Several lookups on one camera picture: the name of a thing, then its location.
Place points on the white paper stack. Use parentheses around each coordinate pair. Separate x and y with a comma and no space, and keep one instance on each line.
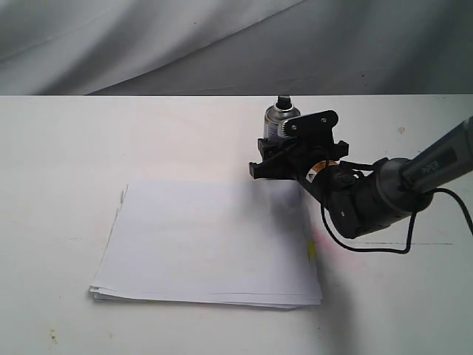
(237,243)

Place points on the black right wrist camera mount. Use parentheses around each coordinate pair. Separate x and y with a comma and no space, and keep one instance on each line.
(314,128)

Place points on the silver spray can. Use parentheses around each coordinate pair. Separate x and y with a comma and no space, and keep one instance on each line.
(276,114)

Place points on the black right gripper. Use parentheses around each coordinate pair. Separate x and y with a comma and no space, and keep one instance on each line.
(305,160)

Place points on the white backdrop cloth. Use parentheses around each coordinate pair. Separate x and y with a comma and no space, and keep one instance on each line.
(235,47)

